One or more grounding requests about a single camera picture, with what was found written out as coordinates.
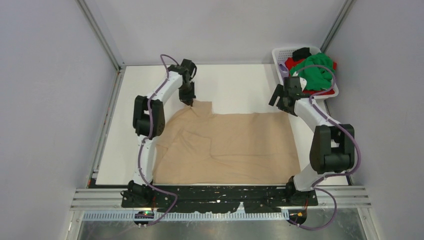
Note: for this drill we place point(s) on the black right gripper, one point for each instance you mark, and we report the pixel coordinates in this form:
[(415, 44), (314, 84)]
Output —
[(278, 92)]

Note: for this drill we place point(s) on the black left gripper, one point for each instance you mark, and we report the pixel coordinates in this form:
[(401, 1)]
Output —
[(188, 100)]

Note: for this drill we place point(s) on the beige t shirt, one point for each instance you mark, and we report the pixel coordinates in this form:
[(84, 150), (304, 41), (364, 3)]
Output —
[(201, 147)]

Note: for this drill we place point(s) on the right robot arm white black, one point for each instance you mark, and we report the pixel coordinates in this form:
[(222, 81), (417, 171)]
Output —
[(334, 150)]

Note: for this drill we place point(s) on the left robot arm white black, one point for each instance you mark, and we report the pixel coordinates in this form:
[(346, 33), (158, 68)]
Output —
[(149, 123)]

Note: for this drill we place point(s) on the lavender garment in basket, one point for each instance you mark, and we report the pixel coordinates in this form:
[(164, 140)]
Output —
[(283, 70)]

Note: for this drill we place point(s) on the red t shirt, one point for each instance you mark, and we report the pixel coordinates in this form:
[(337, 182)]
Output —
[(291, 63)]

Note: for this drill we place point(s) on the green t shirt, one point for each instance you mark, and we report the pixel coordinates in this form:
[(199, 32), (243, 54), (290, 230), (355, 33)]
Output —
[(314, 71)]

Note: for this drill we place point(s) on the white plastic laundry basket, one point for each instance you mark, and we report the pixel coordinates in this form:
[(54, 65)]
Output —
[(284, 54)]

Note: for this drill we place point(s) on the black garment in basket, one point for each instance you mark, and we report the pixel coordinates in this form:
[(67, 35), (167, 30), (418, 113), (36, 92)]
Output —
[(301, 54)]

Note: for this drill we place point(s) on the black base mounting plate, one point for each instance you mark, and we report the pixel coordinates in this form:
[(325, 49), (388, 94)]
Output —
[(217, 199)]

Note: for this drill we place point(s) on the white slotted cable duct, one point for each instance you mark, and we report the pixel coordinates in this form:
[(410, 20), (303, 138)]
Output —
[(148, 215)]

